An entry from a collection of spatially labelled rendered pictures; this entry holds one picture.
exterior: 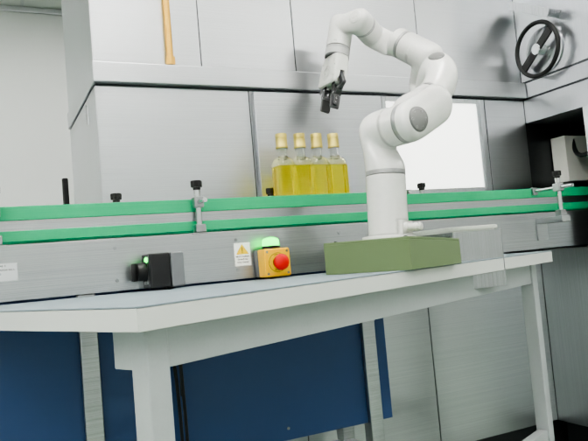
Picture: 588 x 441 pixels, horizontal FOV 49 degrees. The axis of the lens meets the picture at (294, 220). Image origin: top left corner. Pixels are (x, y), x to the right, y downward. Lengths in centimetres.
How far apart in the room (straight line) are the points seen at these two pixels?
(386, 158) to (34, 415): 97
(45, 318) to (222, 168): 101
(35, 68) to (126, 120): 313
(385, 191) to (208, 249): 46
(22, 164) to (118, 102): 297
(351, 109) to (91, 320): 140
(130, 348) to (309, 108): 130
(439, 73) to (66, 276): 104
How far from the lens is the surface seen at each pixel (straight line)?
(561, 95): 259
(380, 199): 151
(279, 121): 205
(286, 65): 215
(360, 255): 146
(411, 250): 140
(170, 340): 98
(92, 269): 155
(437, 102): 156
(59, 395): 158
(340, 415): 182
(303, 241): 172
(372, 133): 154
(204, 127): 199
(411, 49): 190
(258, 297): 104
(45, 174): 487
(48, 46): 509
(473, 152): 246
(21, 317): 117
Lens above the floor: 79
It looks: 3 degrees up
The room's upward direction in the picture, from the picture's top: 5 degrees counter-clockwise
